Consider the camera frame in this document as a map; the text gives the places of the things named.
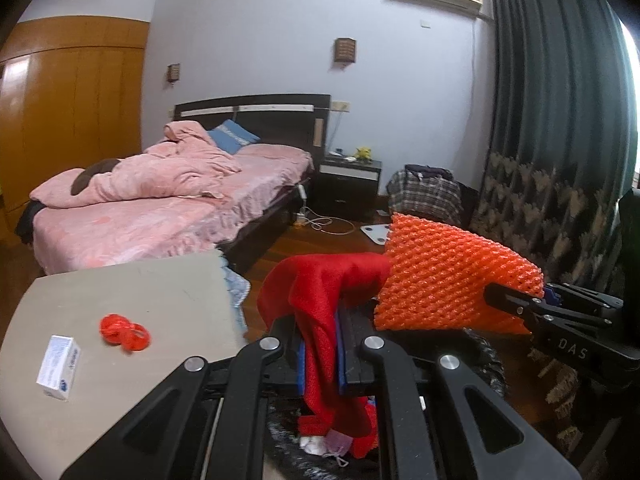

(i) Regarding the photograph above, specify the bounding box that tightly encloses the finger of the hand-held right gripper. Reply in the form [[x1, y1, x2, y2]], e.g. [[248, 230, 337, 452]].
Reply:
[[482, 282, 601, 335], [545, 281, 627, 314]]

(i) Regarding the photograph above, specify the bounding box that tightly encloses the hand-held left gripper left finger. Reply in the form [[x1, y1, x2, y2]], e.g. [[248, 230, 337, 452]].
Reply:
[[60, 317, 306, 480]]

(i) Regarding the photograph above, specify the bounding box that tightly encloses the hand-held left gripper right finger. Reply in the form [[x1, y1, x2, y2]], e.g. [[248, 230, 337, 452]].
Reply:
[[336, 310, 583, 480]]

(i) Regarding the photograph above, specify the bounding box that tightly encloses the red cloth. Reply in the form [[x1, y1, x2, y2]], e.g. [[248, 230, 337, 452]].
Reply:
[[256, 252, 393, 461]]

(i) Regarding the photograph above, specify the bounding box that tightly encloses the orange foam net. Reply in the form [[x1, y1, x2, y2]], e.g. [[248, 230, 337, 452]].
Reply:
[[374, 212, 546, 336]]

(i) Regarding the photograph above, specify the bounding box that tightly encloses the pink drawstring pouch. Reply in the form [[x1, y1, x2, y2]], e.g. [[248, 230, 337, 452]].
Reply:
[[322, 435, 354, 467]]

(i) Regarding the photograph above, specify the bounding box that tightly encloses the white bathroom scale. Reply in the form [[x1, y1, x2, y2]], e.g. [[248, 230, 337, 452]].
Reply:
[[361, 223, 394, 249]]

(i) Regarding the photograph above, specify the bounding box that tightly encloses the plaid bag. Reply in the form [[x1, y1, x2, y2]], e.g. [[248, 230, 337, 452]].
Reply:
[[387, 164, 463, 227]]

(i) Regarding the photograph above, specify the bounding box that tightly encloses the dark nightstand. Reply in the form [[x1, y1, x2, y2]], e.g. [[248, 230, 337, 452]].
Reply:
[[314, 152, 383, 221]]

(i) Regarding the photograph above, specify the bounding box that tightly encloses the red plastic bag scrap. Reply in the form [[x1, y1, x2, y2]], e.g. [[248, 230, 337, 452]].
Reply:
[[99, 313, 152, 354]]

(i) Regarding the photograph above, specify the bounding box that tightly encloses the dark patterned curtain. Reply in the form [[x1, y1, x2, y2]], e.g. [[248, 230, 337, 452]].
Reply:
[[469, 0, 640, 411]]

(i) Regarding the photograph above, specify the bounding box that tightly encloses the dark wooden bed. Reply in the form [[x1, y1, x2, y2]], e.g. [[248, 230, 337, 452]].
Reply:
[[15, 94, 332, 277]]

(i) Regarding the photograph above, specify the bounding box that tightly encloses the blue pillow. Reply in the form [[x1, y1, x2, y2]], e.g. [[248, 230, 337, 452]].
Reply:
[[207, 119, 262, 154]]

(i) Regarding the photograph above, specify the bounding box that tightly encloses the pink duvet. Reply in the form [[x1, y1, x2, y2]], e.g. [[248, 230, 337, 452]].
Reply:
[[30, 120, 243, 209]]

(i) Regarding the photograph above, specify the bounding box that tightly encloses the small white box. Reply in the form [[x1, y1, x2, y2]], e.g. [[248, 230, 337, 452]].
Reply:
[[36, 335, 82, 402]]

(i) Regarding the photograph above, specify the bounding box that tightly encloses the black clothing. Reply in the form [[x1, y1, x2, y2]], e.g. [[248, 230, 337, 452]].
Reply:
[[14, 200, 47, 247]]

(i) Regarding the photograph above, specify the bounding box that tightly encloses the wooden wardrobe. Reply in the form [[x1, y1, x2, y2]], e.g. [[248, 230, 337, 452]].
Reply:
[[0, 16, 152, 223]]

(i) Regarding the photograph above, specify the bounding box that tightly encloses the white cable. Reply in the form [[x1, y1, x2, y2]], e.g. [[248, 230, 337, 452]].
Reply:
[[295, 185, 354, 235]]

